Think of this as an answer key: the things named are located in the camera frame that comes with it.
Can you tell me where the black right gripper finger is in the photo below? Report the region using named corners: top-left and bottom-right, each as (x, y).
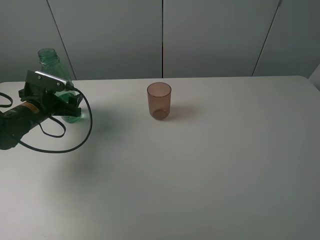
top-left (51, 93), bottom-right (82, 117)

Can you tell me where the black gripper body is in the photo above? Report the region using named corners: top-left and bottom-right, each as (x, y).
top-left (18, 81), bottom-right (56, 113)

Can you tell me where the green transparent plastic bottle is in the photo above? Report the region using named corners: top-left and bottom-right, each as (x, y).
top-left (37, 48), bottom-right (81, 124)

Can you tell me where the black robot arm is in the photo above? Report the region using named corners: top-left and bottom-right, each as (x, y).
top-left (0, 79), bottom-right (84, 153)

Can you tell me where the pink translucent plastic cup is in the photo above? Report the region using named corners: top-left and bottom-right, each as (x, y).
top-left (147, 82), bottom-right (172, 121)

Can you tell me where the black camera cable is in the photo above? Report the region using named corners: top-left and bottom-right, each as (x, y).
top-left (0, 84), bottom-right (93, 154)

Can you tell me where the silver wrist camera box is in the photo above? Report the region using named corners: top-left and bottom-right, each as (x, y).
top-left (25, 70), bottom-right (68, 92)

